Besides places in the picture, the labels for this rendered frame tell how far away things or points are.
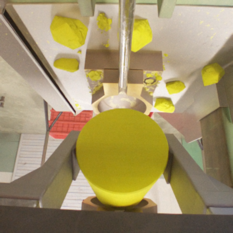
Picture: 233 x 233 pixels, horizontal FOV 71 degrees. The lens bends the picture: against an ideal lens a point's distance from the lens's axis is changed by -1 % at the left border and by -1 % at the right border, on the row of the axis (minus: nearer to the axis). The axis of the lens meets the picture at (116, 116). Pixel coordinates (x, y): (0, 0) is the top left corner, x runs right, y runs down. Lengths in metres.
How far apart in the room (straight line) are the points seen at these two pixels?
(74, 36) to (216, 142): 0.23
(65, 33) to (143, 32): 0.07
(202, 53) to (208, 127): 0.12
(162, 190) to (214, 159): 5.57
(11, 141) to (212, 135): 6.68
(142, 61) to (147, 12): 0.05
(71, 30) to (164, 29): 0.09
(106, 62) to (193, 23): 0.10
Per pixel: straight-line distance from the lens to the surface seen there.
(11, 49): 0.26
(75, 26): 0.18
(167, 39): 0.21
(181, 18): 0.19
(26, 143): 6.48
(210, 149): 0.29
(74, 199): 5.81
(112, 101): 0.30
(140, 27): 0.17
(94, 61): 0.21
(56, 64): 0.24
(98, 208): 0.19
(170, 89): 0.28
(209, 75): 0.25
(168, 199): 5.90
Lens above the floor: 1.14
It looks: 18 degrees down
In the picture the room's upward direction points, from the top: 178 degrees counter-clockwise
